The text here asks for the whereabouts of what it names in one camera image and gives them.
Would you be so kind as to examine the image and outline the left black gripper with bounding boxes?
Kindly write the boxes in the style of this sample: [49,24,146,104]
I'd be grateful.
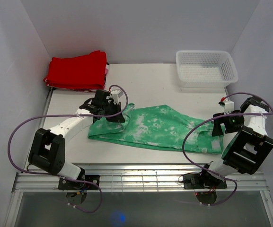
[102,101,124,123]

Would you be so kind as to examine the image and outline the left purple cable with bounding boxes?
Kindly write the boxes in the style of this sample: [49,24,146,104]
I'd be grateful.
[7,84,129,214]

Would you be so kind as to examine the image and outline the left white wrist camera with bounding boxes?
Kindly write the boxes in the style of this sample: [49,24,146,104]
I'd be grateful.
[109,88,123,104]

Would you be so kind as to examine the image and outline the purple cable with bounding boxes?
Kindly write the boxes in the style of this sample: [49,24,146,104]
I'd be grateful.
[7,84,129,214]
[176,92,273,207]

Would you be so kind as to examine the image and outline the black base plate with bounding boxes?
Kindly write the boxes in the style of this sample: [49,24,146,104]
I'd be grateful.
[182,173,227,190]
[57,175,100,191]

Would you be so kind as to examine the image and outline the folded red trousers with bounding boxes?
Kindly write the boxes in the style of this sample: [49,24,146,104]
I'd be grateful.
[43,50,108,90]

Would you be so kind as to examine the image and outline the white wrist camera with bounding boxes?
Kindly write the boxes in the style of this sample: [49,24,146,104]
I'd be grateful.
[109,88,123,104]
[219,98,234,114]

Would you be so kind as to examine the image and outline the white plastic basket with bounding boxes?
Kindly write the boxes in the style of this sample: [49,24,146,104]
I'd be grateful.
[176,50,238,88]

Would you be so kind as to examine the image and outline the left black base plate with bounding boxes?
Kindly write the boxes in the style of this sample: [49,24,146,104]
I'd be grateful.
[57,175,100,191]

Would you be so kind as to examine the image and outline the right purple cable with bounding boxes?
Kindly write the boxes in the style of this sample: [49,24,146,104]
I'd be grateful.
[176,92,273,207]

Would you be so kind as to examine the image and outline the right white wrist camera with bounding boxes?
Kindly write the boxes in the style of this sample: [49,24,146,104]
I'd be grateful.
[219,98,234,114]

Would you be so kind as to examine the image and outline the green tie-dye trousers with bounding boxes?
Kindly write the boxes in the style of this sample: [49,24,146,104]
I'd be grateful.
[88,103,223,154]

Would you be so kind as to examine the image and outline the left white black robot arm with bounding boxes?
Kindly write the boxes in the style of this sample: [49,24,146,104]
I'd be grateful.
[28,87,127,189]

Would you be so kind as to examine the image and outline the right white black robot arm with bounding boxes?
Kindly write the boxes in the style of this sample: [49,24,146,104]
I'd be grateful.
[198,96,273,188]

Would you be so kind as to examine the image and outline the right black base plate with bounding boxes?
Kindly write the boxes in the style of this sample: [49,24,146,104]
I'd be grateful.
[182,173,227,190]

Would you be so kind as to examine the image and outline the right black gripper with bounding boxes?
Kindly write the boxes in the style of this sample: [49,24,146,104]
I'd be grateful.
[211,111,245,137]

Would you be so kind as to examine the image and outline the aluminium frame rail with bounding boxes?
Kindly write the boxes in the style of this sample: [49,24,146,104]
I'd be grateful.
[7,86,273,227]

